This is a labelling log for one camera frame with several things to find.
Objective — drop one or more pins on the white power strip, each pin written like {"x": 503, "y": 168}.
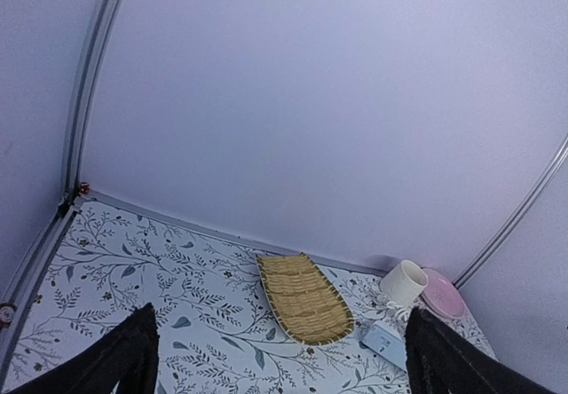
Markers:
{"x": 386, "y": 342}

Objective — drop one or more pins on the floral tablecloth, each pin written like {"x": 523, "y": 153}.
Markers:
{"x": 217, "y": 331}

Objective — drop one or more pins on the left aluminium frame post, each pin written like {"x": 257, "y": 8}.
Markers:
{"x": 94, "y": 47}

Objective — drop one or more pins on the woven bamboo tray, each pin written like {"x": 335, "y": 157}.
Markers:
{"x": 305, "y": 303}

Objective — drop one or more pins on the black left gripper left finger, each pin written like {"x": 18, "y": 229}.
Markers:
{"x": 125, "y": 360}

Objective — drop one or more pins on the pink plate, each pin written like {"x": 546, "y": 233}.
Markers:
{"x": 442, "y": 296}

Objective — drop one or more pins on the cream ceramic mug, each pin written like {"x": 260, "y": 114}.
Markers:
{"x": 404, "y": 283}

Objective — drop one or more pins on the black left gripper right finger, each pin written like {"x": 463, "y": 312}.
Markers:
{"x": 439, "y": 360}

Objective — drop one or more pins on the right aluminium frame post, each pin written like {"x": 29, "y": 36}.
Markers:
{"x": 508, "y": 227}

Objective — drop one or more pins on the aluminium frame post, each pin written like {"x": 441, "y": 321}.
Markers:
{"x": 94, "y": 47}
{"x": 508, "y": 227}

